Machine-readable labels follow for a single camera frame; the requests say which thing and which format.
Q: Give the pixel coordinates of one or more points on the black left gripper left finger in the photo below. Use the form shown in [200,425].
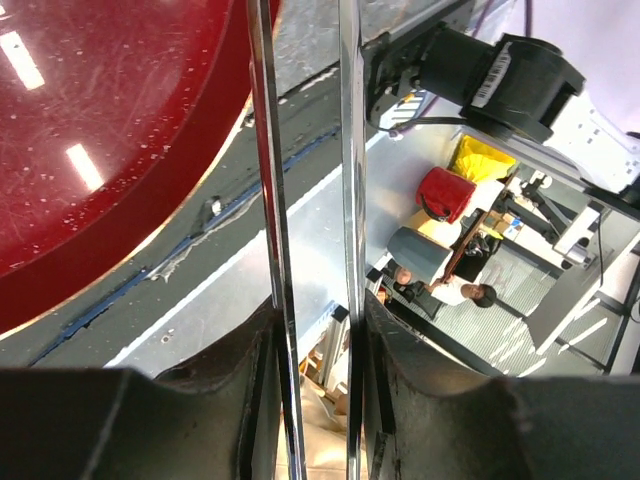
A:
[215,415]

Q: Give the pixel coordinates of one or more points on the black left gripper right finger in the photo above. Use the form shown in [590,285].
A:
[429,417]

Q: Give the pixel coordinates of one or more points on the silver metal serving tongs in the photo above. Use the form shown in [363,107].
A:
[352,114]

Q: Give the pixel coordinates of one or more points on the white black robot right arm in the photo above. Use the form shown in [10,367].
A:
[519,87]

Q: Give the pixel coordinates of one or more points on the person in background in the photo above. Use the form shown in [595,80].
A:
[452,290]

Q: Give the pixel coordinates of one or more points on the grey bucket background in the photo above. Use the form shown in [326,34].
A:
[419,254]

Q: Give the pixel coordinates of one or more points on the yellow bag background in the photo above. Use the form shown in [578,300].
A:
[479,162]

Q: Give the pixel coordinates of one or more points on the round red lacquer tray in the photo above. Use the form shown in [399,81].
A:
[112,112]

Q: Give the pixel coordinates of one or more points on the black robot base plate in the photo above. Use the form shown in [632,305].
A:
[217,221]

